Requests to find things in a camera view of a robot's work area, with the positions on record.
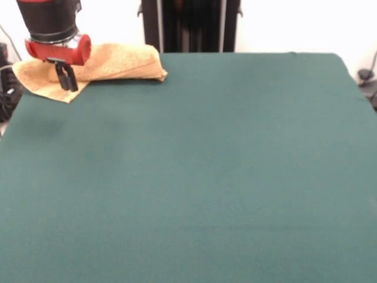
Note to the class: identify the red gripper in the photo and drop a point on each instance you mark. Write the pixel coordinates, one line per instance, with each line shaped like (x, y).
(59, 53)

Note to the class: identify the orange terry towel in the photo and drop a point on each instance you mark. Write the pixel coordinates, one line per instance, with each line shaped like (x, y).
(123, 63)

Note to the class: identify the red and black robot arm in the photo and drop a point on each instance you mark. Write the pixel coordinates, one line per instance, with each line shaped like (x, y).
(47, 20)

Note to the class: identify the black electronic box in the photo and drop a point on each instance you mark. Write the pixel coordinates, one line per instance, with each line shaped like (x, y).
(3, 53)

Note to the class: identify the dark green table cloth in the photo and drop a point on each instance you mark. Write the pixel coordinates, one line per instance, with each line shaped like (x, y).
(176, 177)

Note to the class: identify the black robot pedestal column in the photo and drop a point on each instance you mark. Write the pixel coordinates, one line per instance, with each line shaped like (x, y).
(191, 26)

